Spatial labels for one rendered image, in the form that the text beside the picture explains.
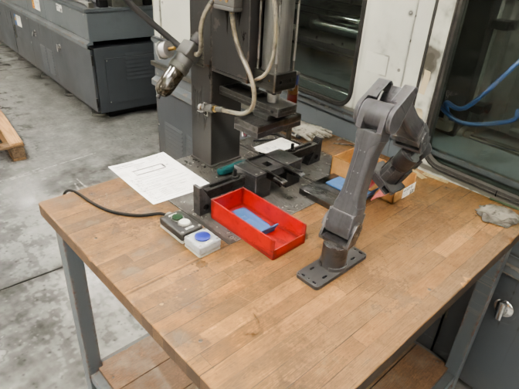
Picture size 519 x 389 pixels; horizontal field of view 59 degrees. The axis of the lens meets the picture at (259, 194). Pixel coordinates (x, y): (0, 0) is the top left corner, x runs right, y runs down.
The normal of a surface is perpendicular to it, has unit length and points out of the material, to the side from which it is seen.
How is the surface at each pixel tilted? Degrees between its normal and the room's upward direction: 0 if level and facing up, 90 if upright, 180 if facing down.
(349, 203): 74
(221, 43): 90
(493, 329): 90
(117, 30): 90
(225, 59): 90
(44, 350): 0
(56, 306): 0
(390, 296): 0
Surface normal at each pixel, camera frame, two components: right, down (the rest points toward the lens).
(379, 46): -0.77, 0.29
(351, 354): 0.05, -0.87
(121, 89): 0.64, 0.42
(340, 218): -0.62, 0.09
